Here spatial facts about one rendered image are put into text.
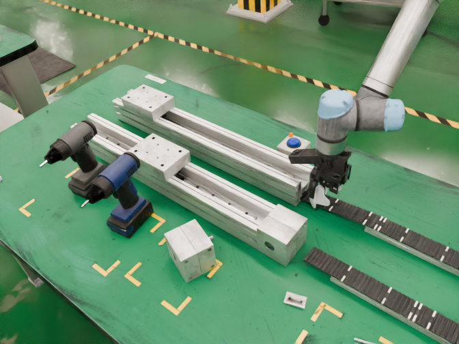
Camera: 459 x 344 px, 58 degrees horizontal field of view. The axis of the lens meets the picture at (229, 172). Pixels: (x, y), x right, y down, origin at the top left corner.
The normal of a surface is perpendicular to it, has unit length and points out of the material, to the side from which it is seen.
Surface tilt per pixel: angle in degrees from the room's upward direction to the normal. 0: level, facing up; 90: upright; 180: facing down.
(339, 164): 90
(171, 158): 0
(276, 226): 0
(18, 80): 90
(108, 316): 0
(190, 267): 90
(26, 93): 90
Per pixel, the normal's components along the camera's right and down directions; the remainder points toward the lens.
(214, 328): -0.07, -0.73
